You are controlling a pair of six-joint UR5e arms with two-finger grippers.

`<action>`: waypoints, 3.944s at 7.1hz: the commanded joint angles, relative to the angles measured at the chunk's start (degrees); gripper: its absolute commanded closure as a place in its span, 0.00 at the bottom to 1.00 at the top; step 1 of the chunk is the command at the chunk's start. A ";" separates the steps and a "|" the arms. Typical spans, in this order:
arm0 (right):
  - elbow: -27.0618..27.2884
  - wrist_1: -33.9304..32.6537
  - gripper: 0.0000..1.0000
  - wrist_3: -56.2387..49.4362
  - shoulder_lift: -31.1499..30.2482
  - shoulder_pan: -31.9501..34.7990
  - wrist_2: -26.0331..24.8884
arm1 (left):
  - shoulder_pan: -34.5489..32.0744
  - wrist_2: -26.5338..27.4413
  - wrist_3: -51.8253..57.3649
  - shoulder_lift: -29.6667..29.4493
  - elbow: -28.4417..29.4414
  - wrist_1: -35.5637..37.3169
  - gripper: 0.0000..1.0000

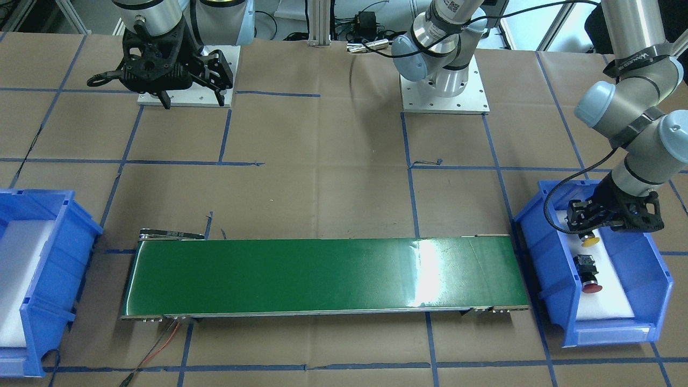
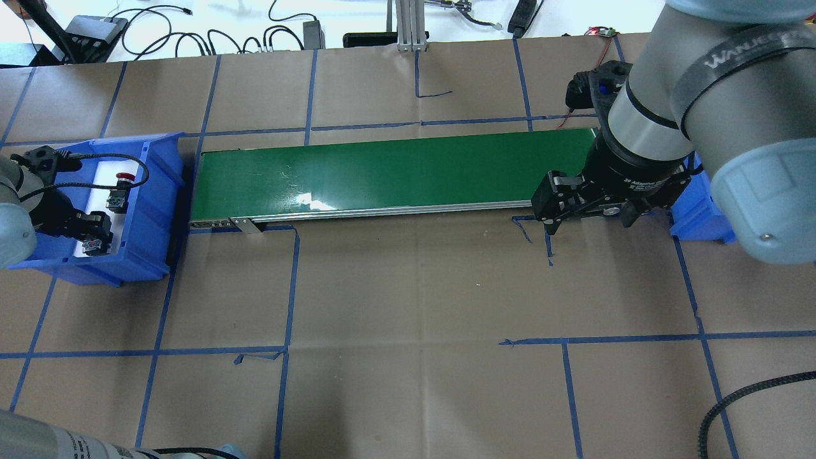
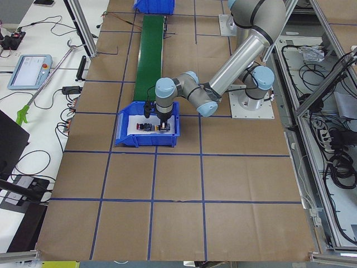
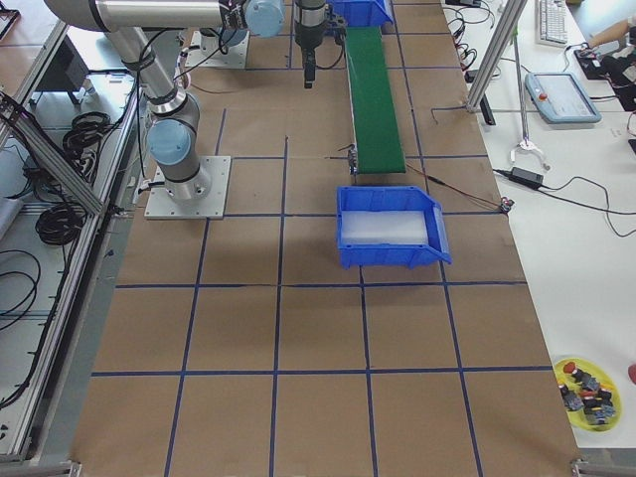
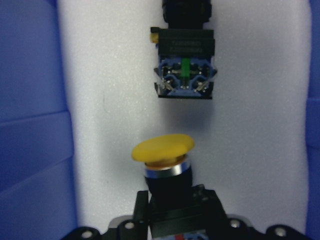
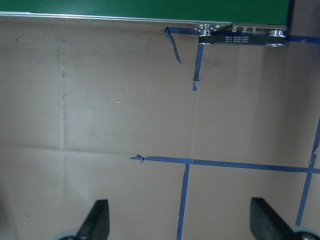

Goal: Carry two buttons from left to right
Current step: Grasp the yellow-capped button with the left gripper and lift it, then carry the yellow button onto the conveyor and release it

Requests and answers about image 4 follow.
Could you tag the blue destination bin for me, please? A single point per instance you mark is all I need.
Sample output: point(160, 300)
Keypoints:
point(392, 198)

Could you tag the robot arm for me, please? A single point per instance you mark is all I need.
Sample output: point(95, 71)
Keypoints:
point(209, 40)
point(171, 139)

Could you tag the aluminium profile post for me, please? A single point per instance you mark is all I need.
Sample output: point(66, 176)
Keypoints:
point(501, 36)

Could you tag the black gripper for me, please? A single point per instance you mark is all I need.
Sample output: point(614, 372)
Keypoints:
point(307, 29)

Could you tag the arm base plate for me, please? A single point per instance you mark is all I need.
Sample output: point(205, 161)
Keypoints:
point(203, 197)
point(234, 59)

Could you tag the green conveyor belt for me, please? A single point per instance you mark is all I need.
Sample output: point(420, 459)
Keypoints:
point(375, 124)

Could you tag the yellow plate of buttons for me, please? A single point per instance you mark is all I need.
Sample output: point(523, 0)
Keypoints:
point(590, 398)

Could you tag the teach pendant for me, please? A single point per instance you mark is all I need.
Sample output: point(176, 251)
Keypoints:
point(561, 99)

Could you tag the blue source bin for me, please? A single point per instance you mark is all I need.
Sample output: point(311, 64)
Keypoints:
point(363, 13)

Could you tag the black power adapter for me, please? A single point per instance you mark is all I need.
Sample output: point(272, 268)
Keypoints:
point(526, 178)

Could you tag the white foam pad destination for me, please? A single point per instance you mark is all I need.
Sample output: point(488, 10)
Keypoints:
point(384, 227)

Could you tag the white keyboard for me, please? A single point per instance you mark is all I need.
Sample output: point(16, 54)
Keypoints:
point(550, 23)

